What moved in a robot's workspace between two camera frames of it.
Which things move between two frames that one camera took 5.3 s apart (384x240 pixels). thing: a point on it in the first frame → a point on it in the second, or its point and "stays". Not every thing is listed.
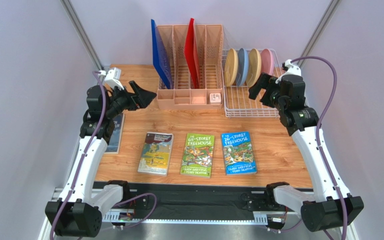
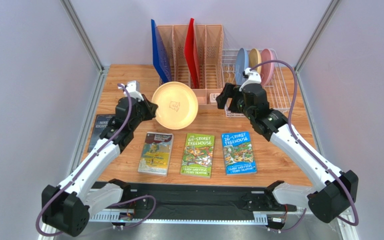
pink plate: x=267 y=61 stays
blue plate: x=243 y=64 stays
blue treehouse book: x=238 y=154 stays
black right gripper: x=266 y=90 → x=229 y=95
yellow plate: x=254 y=67 stays
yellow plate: x=231 y=68 → x=177 y=105
